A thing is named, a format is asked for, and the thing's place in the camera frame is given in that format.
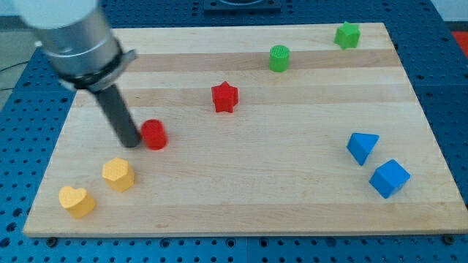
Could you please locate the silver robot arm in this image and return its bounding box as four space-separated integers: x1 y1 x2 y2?
13 0 137 94

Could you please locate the red star block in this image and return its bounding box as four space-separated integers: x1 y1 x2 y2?
211 81 239 113

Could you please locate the wooden board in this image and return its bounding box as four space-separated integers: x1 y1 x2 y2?
23 23 467 238

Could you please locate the green star block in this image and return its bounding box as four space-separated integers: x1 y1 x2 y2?
333 21 361 50

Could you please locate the red cylinder block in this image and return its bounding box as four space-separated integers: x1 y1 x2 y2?
140 119 168 150

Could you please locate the green cylinder block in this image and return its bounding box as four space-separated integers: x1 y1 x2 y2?
269 45 290 72

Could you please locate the yellow hexagon block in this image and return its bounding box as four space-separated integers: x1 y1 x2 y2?
102 157 135 192

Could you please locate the blue triangle block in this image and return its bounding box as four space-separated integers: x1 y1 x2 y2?
347 132 380 166

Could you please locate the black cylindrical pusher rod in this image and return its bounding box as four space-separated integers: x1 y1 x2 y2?
94 84 141 148

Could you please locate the blue cube block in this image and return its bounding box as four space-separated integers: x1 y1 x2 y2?
369 159 411 199

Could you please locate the yellow heart block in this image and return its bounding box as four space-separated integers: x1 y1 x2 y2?
58 186 96 218

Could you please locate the black cable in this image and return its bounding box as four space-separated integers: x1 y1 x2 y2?
0 61 29 92

